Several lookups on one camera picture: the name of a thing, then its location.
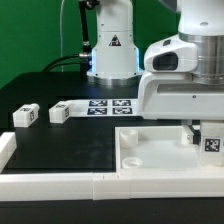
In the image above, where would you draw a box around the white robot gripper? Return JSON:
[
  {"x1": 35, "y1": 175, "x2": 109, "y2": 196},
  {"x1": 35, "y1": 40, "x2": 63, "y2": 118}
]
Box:
[{"x1": 137, "y1": 72, "x2": 224, "y2": 145}]

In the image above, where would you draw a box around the grey cable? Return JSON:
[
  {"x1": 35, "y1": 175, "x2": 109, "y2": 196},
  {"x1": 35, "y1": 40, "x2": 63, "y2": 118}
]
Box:
[{"x1": 59, "y1": 0, "x2": 66, "y2": 73}]

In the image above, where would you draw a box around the white square tabletop part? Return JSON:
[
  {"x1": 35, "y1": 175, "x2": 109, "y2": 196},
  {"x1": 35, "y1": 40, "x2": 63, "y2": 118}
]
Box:
[{"x1": 115, "y1": 126, "x2": 224, "y2": 171}]

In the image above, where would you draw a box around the white marker base plate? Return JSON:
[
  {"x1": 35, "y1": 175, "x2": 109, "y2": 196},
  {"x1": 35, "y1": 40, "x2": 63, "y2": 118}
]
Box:
[{"x1": 68, "y1": 99, "x2": 138, "y2": 117}]

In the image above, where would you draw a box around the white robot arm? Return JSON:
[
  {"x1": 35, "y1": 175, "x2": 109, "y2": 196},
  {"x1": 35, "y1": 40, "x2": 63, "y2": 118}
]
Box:
[{"x1": 87, "y1": 0, "x2": 224, "y2": 142}]

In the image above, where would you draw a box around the white U-shaped obstacle fence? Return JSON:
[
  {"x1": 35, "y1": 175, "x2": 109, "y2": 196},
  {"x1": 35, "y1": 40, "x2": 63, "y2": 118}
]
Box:
[{"x1": 0, "y1": 132, "x2": 224, "y2": 201}]

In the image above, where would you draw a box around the black cable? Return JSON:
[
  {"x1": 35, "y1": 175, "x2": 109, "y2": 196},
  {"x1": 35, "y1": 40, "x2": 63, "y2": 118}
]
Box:
[{"x1": 42, "y1": 53, "x2": 93, "y2": 73}]

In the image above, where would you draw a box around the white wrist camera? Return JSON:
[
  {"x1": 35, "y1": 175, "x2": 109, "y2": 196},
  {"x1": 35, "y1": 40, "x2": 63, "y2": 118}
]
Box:
[{"x1": 144, "y1": 35, "x2": 198, "y2": 72}]

